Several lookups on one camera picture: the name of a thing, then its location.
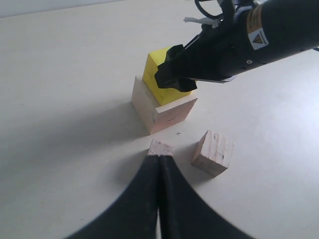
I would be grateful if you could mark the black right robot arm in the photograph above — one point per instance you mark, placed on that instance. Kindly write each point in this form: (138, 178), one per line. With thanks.
(276, 29)

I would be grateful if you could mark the white cable tie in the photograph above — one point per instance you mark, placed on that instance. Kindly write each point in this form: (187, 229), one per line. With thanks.
(212, 23)

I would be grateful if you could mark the small wooden cube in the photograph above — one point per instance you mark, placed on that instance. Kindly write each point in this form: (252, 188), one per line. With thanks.
(160, 148)

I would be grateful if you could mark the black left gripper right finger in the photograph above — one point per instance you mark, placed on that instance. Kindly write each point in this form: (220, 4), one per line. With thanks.
(183, 213)

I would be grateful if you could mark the large plain wooden cube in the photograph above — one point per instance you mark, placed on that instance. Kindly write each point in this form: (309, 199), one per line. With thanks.
(155, 117)

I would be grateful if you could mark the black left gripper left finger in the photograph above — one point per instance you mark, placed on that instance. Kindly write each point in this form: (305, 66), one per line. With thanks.
(134, 214)

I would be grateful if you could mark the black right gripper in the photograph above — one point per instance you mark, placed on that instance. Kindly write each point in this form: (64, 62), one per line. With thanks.
(214, 55)

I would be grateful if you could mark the yellow cube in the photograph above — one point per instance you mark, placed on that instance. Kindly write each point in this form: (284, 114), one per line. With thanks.
(162, 96)

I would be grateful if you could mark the medium striped wooden cube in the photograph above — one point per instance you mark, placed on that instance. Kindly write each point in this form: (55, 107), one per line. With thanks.
(213, 153)

